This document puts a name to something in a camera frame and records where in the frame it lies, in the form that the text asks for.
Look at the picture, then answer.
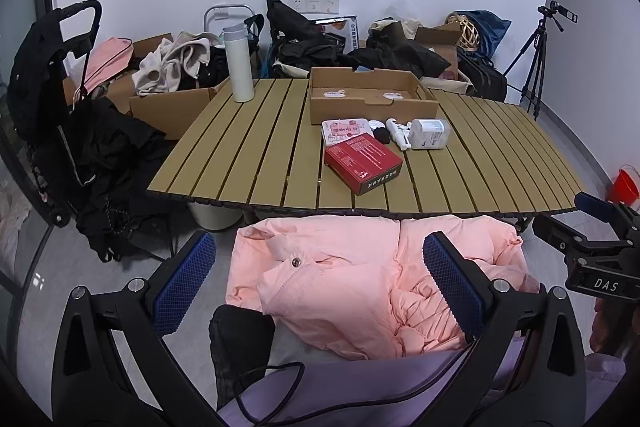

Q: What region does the pink down jacket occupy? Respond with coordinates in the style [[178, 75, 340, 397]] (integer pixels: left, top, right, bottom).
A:
[[225, 214, 541, 361]]

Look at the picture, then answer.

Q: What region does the pink backpack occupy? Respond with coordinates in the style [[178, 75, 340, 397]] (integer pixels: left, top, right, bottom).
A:
[[75, 37, 135, 100]]

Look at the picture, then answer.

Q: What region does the black stroller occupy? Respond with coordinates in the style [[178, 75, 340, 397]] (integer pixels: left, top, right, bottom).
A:
[[7, 0, 103, 228]]

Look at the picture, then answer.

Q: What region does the cream clothes pile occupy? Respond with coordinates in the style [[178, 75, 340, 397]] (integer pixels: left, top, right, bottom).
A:
[[132, 32, 216, 96]]

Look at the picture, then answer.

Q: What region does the white plastic jar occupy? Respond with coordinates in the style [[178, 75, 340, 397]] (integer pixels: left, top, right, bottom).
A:
[[410, 119, 451, 151]]

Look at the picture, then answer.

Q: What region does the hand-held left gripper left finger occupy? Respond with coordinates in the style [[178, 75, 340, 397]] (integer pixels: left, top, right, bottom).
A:
[[51, 231, 236, 427]]

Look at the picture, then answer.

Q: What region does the black jacket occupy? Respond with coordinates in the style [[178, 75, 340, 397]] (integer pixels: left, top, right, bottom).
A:
[[345, 29, 452, 81]]

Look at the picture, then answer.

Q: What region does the black tripod with camera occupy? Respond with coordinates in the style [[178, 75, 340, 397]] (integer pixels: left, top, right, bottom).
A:
[[502, 0, 577, 121]]

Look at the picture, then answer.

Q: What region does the wicker basket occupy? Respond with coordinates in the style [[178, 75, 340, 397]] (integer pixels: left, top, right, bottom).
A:
[[446, 12, 482, 54]]

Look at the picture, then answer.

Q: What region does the tan slatted folding table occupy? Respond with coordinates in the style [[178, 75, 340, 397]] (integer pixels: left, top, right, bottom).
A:
[[146, 77, 587, 229]]

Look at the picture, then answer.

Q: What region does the white metal frame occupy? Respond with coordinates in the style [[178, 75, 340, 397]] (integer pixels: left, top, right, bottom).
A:
[[203, 4, 254, 38]]

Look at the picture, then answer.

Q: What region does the shallow cardboard tray box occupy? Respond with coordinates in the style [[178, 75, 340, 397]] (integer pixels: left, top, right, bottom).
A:
[[308, 67, 440, 126]]

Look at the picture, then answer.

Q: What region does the small white nozzle bottle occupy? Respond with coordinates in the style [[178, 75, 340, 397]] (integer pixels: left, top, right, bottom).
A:
[[385, 118, 414, 152]]

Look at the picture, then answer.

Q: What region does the blue bag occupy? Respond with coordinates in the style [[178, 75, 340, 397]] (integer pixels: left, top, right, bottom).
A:
[[457, 9, 512, 58]]

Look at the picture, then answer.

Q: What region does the printed product box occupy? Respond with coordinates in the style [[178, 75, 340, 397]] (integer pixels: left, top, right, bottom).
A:
[[315, 17, 362, 54]]

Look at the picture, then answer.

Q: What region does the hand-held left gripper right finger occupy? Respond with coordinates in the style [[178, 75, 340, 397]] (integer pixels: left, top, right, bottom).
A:
[[422, 231, 588, 427]]

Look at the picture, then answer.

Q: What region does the white bin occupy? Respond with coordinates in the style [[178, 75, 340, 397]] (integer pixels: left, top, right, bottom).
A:
[[189, 202, 245, 231]]

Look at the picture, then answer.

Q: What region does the person's lavender garment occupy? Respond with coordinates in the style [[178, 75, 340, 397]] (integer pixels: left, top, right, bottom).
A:
[[219, 342, 531, 427]]

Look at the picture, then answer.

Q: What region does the white thermos bottle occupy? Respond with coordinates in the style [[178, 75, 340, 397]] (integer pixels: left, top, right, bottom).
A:
[[222, 23, 256, 103]]

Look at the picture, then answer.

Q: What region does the person's right hand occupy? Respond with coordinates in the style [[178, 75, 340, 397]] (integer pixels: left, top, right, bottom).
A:
[[591, 297, 633, 355]]

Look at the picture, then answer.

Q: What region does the pink printed packet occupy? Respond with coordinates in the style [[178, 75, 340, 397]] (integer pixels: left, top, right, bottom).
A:
[[321, 119, 374, 146]]

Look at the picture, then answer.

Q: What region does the black backpack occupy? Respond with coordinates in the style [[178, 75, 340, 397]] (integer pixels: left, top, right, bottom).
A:
[[457, 49, 509, 102]]

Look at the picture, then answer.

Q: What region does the large open cardboard box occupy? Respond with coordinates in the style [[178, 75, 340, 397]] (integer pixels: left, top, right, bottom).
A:
[[62, 34, 232, 141]]

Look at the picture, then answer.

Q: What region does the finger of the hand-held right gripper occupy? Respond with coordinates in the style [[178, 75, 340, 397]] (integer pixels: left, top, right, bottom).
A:
[[573, 192, 640, 233], [531, 213, 603, 260]]

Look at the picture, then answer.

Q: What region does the white wall socket strip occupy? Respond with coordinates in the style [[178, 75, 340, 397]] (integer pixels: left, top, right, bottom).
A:
[[287, 0, 340, 14]]

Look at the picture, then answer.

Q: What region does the red bucket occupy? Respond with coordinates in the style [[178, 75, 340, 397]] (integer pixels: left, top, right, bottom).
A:
[[607, 165, 640, 204]]

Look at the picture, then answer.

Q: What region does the red rectangular box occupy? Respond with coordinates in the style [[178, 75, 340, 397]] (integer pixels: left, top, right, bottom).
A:
[[324, 132, 404, 196]]

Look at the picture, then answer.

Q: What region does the black trolley cart with handle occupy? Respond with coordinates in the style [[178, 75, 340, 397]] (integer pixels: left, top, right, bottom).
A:
[[254, 0, 352, 75]]

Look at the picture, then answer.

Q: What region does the black clothing pile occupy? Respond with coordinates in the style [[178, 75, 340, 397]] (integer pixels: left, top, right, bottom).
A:
[[50, 97, 175, 264]]

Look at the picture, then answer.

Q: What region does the cardboard box with open flaps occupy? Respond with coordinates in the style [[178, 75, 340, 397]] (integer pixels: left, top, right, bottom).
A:
[[414, 24, 464, 80]]

